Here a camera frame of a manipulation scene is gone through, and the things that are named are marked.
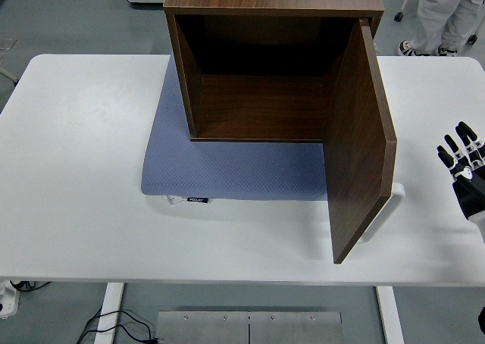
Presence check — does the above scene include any black floor cable with plug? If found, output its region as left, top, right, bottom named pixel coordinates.
left=77, top=309, right=162, bottom=344

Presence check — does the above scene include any grey metal plate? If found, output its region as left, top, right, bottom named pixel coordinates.
left=156, top=310, right=343, bottom=344

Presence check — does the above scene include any person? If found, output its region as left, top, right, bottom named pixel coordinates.
left=396, top=0, right=485, bottom=57

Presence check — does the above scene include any thin black cable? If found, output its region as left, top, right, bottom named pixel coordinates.
left=9, top=280, right=51, bottom=291

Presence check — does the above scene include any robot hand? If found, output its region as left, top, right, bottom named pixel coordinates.
left=436, top=120, right=485, bottom=226

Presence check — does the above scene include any brown wooden cabinet door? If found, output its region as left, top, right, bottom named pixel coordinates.
left=321, top=17, right=398, bottom=264

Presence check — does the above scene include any white door handle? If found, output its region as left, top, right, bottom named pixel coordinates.
left=358, top=183, right=406, bottom=245

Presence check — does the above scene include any blue textured mat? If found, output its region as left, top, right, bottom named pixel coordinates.
left=140, top=61, right=330, bottom=202

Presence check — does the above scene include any white power strip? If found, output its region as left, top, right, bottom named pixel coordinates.
left=0, top=279, right=19, bottom=318

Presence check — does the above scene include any grey stand leg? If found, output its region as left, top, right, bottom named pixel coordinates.
left=0, top=65, right=20, bottom=86

